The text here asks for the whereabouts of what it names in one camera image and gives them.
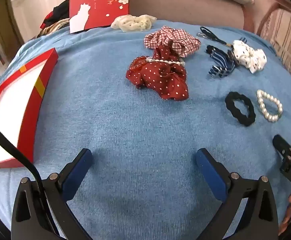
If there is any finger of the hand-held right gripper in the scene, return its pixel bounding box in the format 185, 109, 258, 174
272, 134, 291, 161

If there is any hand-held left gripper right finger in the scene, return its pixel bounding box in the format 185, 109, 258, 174
195, 148, 279, 240

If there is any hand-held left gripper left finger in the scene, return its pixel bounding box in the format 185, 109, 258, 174
12, 148, 93, 240

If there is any red gift box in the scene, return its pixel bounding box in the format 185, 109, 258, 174
0, 48, 59, 168

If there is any blue striped bow hair clip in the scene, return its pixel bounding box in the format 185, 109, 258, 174
205, 44, 237, 79

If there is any red bead bracelet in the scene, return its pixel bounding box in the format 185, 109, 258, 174
128, 56, 151, 71

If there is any red plaid scrunchie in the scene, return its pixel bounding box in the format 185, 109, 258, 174
144, 26, 201, 58

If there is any person's right hand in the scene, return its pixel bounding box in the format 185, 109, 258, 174
279, 192, 291, 236

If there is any black scrunchie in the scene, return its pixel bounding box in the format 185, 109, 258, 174
225, 91, 256, 127

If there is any blue blanket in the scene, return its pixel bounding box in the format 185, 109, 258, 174
0, 19, 291, 240

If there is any white dotted scrunchie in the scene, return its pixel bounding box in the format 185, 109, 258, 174
231, 38, 268, 74

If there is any red polka dot scrunchie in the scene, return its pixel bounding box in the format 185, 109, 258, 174
126, 45, 190, 102

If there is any pink striped sofa cover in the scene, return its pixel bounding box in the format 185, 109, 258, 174
243, 0, 291, 91

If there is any pile of dark clothes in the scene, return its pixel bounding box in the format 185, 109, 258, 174
37, 0, 71, 38

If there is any cream dotted scrunchie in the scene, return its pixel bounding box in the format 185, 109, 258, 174
110, 14, 158, 33

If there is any grey brown sofa cushion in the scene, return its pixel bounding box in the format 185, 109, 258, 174
129, 0, 245, 32

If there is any red floral box lid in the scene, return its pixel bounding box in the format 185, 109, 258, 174
70, 0, 131, 34

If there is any large pearl bracelet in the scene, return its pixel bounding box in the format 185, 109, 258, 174
256, 89, 283, 123

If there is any black cable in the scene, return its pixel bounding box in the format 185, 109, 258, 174
0, 117, 47, 205

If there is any small pearl bracelet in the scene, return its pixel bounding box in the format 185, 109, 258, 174
146, 57, 186, 67

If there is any black cord hair tie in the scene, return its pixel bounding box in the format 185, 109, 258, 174
197, 26, 234, 49

